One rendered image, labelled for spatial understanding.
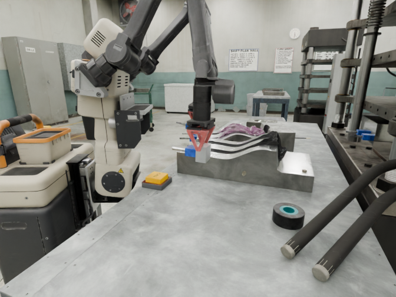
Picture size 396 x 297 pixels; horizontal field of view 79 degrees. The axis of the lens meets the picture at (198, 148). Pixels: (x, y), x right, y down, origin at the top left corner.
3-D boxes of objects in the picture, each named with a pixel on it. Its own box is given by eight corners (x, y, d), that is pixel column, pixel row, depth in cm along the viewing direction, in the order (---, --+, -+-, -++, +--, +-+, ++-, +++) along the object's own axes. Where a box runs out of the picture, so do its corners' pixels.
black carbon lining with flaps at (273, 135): (196, 154, 100) (196, 131, 97) (208, 144, 114) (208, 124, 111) (285, 164, 88) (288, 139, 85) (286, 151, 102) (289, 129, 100)
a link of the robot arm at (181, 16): (197, 9, 129) (189, -8, 120) (214, 16, 121) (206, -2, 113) (141, 71, 129) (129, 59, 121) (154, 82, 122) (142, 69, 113)
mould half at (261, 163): (177, 172, 98) (176, 140, 94) (199, 154, 122) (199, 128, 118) (312, 192, 81) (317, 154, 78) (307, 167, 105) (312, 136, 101)
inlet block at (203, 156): (169, 157, 83) (169, 142, 81) (175, 153, 87) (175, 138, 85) (205, 163, 78) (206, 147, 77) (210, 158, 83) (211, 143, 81)
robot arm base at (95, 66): (90, 66, 89) (76, 65, 78) (106, 52, 88) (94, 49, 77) (106, 86, 92) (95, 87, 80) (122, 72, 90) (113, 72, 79)
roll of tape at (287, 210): (267, 214, 69) (268, 203, 68) (294, 212, 70) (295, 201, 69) (279, 231, 61) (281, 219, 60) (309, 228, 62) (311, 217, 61)
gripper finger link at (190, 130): (212, 148, 81) (213, 121, 79) (205, 154, 75) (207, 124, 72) (193, 146, 83) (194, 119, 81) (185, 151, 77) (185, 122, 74)
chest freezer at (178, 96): (215, 112, 822) (215, 83, 795) (210, 115, 752) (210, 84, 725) (174, 110, 865) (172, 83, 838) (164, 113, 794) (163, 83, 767)
